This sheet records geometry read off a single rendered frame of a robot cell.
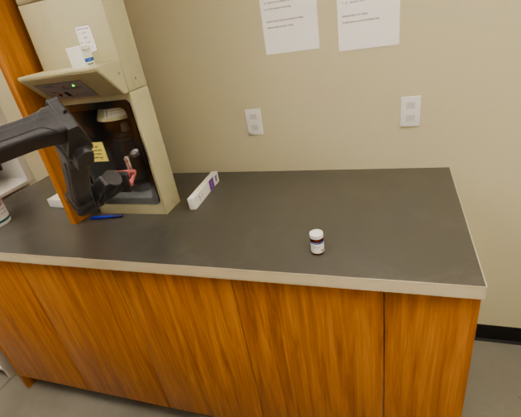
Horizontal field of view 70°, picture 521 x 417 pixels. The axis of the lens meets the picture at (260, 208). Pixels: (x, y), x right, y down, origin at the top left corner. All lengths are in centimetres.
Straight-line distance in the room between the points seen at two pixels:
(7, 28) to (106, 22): 37
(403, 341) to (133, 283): 89
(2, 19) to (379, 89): 131
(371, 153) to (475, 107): 39
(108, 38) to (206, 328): 100
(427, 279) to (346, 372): 47
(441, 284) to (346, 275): 23
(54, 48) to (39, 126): 72
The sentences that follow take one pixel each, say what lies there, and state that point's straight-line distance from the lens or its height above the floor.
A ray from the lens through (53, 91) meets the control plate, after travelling 148.
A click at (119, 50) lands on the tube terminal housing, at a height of 154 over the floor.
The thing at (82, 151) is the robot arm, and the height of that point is 138.
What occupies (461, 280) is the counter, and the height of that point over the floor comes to 94.
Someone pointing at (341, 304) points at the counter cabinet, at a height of 81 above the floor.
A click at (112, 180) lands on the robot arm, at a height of 120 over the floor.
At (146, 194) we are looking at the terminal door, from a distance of 149.
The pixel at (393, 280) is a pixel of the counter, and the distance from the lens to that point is 102.
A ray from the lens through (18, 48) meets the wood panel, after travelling 160.
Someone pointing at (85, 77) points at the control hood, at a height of 148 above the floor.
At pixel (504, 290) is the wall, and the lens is 204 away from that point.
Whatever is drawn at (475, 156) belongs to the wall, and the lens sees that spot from 167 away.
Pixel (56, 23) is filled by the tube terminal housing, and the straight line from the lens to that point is 148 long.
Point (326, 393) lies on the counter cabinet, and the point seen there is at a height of 39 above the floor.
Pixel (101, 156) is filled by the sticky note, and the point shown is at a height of 119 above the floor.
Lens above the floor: 159
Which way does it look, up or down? 28 degrees down
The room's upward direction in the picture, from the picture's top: 10 degrees counter-clockwise
